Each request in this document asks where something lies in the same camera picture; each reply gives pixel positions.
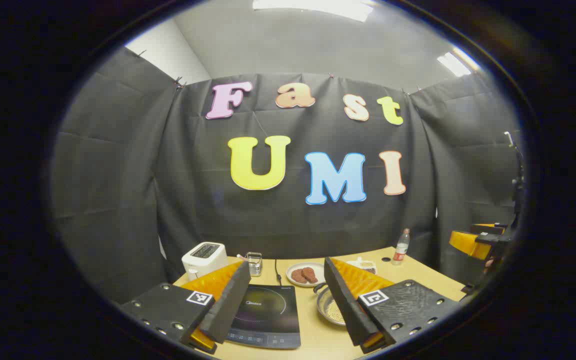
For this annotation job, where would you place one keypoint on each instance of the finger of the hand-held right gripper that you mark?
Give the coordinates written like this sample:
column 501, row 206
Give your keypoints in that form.
column 468, row 244

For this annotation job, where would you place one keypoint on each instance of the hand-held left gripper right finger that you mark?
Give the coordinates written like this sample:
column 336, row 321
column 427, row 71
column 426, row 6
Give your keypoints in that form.
column 343, row 305

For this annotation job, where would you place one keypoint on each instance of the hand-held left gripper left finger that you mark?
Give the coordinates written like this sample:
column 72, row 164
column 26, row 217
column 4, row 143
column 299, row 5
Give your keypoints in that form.
column 230, row 305

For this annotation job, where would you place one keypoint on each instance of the black induction cooktop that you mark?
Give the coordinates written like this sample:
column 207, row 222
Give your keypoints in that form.
column 273, row 312

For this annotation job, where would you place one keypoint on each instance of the brown meat piece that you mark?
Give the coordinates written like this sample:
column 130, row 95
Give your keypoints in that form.
column 310, row 274
column 297, row 276

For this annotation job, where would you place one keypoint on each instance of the white divided bean dish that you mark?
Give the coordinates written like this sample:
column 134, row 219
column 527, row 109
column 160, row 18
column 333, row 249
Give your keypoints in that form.
column 365, row 265

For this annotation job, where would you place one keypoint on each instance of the pink-tipped white stick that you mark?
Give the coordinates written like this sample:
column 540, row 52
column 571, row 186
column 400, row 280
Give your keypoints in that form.
column 241, row 257

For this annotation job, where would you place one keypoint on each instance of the white round plate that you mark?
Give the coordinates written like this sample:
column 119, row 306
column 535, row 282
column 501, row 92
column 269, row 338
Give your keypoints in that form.
column 295, row 282

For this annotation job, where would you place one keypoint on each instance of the white toaster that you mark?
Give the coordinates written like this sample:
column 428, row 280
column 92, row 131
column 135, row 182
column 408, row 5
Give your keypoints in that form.
column 203, row 257

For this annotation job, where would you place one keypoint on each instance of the red label plastic bottle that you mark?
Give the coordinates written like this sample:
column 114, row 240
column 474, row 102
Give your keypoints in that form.
column 400, row 250

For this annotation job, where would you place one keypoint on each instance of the ceiling light panel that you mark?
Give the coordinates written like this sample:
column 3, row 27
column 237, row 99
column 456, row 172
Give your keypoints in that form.
column 455, row 64

